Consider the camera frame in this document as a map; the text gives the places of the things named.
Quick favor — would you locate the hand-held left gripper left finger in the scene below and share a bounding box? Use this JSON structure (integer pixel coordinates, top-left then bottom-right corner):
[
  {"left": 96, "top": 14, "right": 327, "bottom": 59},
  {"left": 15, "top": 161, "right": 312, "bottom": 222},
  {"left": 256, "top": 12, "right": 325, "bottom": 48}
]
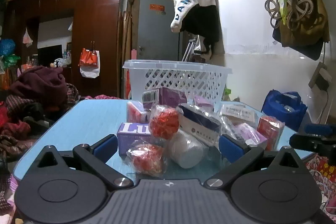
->
[{"left": 37, "top": 134, "right": 134, "bottom": 191}]

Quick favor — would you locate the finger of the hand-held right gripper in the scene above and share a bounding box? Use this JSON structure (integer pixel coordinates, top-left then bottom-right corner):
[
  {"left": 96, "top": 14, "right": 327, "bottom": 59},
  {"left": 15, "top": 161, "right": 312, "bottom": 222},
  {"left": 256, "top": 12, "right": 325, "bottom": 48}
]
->
[{"left": 289, "top": 123, "right": 336, "bottom": 159}]

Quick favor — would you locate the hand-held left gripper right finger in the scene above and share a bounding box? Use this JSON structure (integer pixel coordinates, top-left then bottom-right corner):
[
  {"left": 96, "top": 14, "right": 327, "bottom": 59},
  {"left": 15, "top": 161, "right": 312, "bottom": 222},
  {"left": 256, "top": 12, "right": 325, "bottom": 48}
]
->
[{"left": 204, "top": 134, "right": 306, "bottom": 190}]

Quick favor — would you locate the pink packet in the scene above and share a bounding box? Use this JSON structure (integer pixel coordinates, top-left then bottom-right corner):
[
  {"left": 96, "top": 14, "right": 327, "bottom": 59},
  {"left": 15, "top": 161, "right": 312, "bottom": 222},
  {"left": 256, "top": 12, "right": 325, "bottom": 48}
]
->
[{"left": 233, "top": 122, "right": 268, "bottom": 146}]

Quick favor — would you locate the purple box with white letters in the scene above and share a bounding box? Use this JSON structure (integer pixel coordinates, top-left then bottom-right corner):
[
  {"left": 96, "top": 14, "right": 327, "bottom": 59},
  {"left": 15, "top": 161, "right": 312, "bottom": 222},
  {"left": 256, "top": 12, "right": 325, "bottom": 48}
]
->
[{"left": 117, "top": 122, "right": 158, "bottom": 159}]

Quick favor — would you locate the white printed box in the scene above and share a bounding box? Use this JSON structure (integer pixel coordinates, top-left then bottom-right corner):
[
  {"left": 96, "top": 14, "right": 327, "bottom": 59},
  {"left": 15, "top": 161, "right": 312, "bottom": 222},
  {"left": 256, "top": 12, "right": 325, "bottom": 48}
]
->
[{"left": 220, "top": 103, "right": 260, "bottom": 125}]

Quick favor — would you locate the white and navy box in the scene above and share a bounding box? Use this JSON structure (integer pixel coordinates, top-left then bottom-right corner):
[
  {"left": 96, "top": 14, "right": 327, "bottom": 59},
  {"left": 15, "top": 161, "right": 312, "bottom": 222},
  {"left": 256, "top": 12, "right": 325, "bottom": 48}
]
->
[{"left": 177, "top": 104, "right": 223, "bottom": 146}]

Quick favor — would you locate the red foil ball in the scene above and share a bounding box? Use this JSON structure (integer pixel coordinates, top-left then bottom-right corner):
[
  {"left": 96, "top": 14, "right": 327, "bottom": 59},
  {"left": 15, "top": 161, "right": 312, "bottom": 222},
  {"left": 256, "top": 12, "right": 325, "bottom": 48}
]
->
[
  {"left": 149, "top": 105, "right": 181, "bottom": 140},
  {"left": 126, "top": 142, "right": 168, "bottom": 178}
]

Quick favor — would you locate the red box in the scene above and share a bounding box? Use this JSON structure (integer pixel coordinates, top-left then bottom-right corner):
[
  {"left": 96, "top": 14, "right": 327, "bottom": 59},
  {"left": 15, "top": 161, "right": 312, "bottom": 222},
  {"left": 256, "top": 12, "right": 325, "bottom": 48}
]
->
[{"left": 257, "top": 116, "right": 285, "bottom": 151}]

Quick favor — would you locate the white roll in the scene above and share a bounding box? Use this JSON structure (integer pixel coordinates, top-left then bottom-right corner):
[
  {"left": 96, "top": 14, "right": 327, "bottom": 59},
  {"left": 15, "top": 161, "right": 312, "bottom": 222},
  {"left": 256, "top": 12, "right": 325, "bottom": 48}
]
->
[{"left": 167, "top": 131, "right": 208, "bottom": 169}]

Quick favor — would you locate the white and pink box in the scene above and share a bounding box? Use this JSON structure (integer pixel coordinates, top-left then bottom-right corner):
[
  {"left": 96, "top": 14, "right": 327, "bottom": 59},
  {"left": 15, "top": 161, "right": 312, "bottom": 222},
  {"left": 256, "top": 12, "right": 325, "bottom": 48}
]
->
[{"left": 127, "top": 100, "right": 148, "bottom": 124}]

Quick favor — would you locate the small purple packet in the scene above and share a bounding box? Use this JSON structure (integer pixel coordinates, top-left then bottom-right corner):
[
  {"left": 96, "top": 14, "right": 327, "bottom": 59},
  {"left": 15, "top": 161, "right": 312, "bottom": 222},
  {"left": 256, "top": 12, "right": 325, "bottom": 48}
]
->
[{"left": 194, "top": 95, "right": 214, "bottom": 112}]

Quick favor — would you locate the purple box with barcode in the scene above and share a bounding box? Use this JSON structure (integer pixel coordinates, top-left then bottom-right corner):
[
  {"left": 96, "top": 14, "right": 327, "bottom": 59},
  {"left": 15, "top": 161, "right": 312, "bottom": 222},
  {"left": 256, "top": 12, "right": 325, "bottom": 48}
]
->
[{"left": 142, "top": 87, "right": 187, "bottom": 109}]

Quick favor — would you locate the white plastic basket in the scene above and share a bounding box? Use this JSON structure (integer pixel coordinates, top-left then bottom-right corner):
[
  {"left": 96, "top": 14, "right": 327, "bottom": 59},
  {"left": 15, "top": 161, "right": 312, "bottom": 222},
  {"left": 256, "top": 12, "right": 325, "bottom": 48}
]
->
[{"left": 122, "top": 59, "right": 233, "bottom": 112}]

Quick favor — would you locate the red printed bag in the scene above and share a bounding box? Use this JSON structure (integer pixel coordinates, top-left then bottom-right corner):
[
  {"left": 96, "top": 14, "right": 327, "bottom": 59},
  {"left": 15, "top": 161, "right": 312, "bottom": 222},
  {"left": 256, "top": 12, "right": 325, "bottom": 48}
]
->
[{"left": 306, "top": 156, "right": 336, "bottom": 196}]

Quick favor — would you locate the blue fabric bag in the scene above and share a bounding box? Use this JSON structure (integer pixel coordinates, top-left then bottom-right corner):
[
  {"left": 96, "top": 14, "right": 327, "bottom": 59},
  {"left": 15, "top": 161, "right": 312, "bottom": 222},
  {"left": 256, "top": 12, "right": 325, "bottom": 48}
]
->
[{"left": 261, "top": 90, "right": 308, "bottom": 131}]

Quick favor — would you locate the white plastic bag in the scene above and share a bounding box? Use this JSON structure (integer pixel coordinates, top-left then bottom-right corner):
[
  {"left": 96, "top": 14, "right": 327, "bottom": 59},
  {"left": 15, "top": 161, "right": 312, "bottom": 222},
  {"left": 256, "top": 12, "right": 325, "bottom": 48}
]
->
[{"left": 80, "top": 50, "right": 101, "bottom": 79}]

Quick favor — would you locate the dark navy hanging bag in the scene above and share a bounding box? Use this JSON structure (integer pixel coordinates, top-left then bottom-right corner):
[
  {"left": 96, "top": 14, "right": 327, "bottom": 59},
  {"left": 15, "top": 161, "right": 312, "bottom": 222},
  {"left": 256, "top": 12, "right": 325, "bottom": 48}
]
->
[{"left": 272, "top": 27, "right": 325, "bottom": 61}]

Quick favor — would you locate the orange plastic bag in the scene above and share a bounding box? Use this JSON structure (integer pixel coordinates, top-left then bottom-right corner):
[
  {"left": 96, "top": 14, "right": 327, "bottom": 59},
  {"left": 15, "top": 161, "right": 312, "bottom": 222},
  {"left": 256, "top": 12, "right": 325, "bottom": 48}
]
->
[{"left": 78, "top": 48, "right": 96, "bottom": 67}]

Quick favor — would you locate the maroon cloth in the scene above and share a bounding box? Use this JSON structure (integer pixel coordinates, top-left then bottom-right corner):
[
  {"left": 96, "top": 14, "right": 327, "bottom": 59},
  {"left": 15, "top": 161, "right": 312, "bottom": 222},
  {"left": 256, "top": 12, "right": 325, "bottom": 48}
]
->
[{"left": 9, "top": 66, "right": 68, "bottom": 107}]

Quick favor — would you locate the pile of clothes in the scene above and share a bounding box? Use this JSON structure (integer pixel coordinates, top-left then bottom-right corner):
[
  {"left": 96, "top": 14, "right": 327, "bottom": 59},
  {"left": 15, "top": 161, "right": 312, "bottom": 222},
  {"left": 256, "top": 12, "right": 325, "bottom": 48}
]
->
[{"left": 0, "top": 82, "right": 80, "bottom": 161}]

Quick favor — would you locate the metal crutch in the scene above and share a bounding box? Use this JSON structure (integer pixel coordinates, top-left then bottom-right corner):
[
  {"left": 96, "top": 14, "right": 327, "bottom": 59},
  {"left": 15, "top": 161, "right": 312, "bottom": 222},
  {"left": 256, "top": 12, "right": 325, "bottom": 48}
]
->
[{"left": 182, "top": 39, "right": 198, "bottom": 62}]

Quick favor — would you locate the brown hanging bag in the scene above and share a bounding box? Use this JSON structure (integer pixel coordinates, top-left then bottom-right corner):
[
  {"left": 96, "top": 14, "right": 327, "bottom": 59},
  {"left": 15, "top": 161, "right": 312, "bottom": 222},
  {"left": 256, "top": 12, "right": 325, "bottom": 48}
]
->
[{"left": 273, "top": 0, "right": 330, "bottom": 47}]

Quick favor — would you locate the grey metal door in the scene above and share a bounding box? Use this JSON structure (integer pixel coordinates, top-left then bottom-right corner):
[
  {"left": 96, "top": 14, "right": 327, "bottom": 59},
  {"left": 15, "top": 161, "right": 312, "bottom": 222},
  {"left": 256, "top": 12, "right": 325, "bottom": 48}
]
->
[{"left": 131, "top": 0, "right": 185, "bottom": 62}]

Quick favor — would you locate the black hanging garment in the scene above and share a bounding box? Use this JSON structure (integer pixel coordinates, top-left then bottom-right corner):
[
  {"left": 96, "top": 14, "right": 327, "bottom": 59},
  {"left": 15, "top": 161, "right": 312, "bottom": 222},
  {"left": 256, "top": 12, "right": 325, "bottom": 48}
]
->
[{"left": 180, "top": 5, "right": 221, "bottom": 61}]

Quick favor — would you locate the brown wooden wardrobe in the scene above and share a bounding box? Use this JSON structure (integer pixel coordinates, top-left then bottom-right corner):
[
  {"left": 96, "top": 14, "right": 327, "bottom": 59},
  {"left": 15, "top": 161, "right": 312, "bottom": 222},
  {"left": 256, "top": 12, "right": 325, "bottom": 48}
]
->
[{"left": 5, "top": 0, "right": 125, "bottom": 98}]

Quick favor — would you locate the pink hanging bag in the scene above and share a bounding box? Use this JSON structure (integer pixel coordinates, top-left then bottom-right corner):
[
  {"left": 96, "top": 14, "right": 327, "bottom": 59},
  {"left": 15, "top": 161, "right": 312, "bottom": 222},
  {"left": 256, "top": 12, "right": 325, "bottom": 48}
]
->
[{"left": 22, "top": 27, "right": 33, "bottom": 47}]

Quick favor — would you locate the blue plastic bag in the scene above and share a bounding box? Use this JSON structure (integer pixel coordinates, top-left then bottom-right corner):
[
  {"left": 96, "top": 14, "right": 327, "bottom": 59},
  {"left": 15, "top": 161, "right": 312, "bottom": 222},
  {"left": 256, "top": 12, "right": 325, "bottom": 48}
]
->
[{"left": 0, "top": 38, "right": 16, "bottom": 56}]

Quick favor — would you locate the wall power adapter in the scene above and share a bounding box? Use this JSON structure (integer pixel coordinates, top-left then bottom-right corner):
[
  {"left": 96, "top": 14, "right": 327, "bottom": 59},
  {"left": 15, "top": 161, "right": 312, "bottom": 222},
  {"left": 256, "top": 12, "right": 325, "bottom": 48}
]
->
[{"left": 308, "top": 61, "right": 332, "bottom": 92}]

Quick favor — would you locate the coiled rope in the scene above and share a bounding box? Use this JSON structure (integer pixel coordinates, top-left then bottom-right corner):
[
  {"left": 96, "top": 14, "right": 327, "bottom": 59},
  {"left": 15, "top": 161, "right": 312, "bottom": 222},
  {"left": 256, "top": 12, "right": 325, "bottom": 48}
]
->
[{"left": 265, "top": 0, "right": 314, "bottom": 30}]

